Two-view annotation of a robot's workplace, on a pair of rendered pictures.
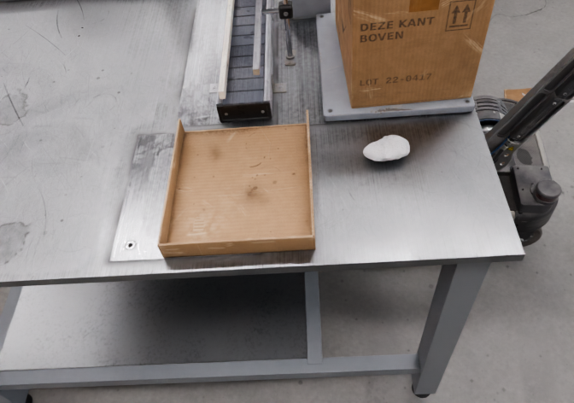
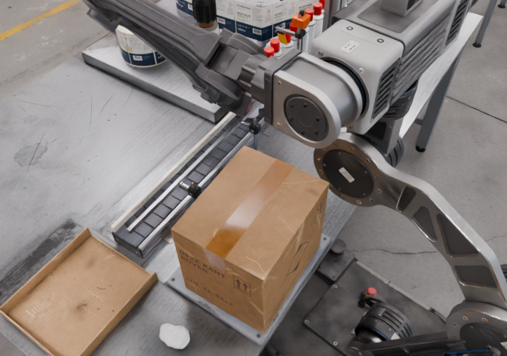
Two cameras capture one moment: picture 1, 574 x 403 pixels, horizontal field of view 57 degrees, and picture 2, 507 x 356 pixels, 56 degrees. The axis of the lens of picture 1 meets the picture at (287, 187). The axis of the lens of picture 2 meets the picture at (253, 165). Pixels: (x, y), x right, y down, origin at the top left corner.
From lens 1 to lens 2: 0.81 m
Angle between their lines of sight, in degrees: 20
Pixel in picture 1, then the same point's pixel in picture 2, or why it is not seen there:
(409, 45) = (213, 280)
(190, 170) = (68, 265)
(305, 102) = (173, 259)
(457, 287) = not seen: outside the picture
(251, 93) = (136, 236)
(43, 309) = not seen: hidden behind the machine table
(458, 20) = (241, 286)
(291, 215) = (83, 340)
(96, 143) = (45, 210)
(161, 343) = not seen: hidden behind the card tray
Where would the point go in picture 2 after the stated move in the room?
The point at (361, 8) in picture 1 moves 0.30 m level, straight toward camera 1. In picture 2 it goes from (177, 243) to (64, 343)
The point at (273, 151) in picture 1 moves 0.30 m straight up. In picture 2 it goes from (119, 285) to (87, 219)
